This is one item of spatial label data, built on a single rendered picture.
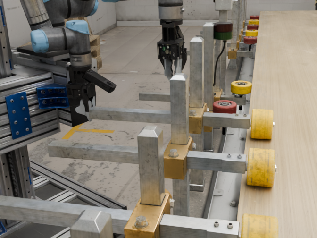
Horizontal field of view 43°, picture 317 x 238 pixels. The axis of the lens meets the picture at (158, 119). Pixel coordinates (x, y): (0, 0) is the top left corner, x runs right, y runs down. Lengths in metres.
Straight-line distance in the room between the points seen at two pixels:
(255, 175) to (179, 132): 0.19
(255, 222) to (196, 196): 0.60
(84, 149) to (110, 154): 0.06
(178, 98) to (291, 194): 0.31
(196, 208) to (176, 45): 0.49
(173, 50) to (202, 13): 7.90
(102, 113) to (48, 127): 0.61
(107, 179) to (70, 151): 1.82
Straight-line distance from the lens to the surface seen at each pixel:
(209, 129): 1.37
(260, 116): 1.10
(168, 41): 1.26
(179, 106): 0.89
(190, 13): 9.19
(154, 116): 1.15
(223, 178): 1.50
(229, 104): 1.38
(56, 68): 1.72
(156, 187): 0.69
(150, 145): 0.66
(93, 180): 2.81
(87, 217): 0.45
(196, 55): 1.11
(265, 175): 0.87
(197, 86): 1.13
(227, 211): 1.33
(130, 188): 2.67
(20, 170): 1.92
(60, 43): 1.41
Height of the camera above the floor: 1.36
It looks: 21 degrees down
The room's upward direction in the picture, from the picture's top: 2 degrees counter-clockwise
